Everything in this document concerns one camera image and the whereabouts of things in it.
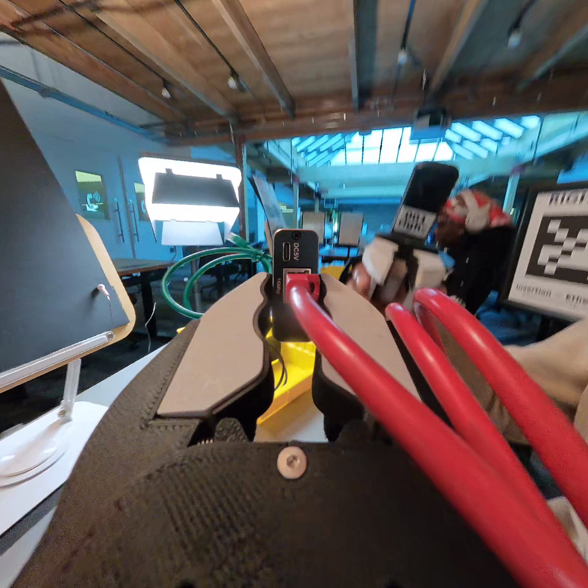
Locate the white tag sign board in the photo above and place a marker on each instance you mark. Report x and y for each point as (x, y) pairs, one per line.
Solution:
(551, 257)

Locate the yellow plastic bin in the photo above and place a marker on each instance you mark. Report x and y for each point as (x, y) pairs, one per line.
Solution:
(294, 367)

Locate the brown wooden desk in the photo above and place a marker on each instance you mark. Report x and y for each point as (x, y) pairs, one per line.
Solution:
(138, 266)

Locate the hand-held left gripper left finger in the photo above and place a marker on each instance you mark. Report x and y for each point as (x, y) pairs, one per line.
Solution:
(216, 358)

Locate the white softbox light panel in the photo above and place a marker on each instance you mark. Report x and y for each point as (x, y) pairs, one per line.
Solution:
(193, 216)

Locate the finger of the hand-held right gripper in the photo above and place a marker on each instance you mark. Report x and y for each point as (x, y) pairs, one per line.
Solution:
(429, 275)
(383, 259)

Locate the wood-rimmed black board stand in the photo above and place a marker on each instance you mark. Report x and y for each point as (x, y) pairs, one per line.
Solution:
(46, 252)

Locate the person's right hand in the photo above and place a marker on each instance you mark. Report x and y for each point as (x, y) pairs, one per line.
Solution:
(365, 282)

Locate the person's right forearm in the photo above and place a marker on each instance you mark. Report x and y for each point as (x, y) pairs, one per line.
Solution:
(551, 363)

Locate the black network switch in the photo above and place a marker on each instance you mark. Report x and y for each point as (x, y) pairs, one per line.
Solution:
(294, 257)

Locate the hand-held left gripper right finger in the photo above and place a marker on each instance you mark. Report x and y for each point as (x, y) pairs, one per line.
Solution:
(363, 317)

